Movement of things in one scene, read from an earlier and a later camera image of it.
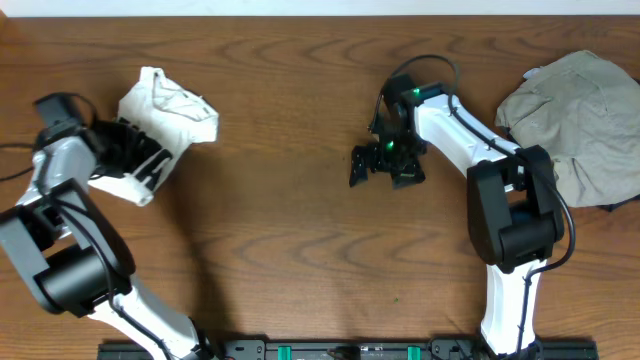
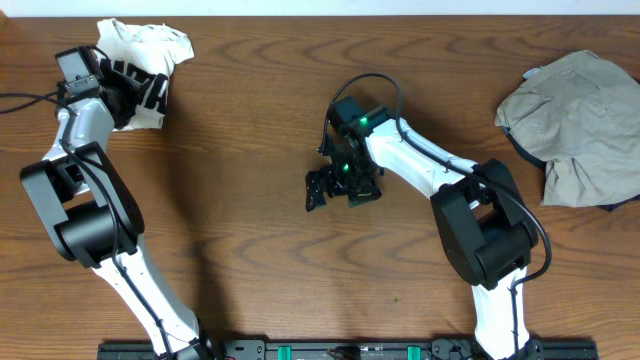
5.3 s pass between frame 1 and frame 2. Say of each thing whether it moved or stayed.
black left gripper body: moved
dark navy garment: stayed
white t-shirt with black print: moved
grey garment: stayed
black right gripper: moved
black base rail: stayed
